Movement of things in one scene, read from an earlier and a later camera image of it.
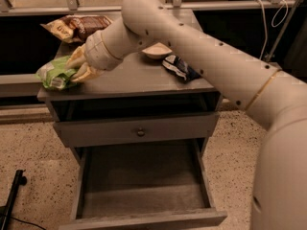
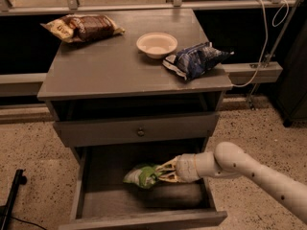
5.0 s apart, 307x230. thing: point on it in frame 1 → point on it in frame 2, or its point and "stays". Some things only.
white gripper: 97,52 → 185,168
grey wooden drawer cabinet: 137,133 stays
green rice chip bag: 55,75 → 144,176
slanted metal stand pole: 286,27 stays
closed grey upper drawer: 92,132 stays
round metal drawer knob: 140,132 stays
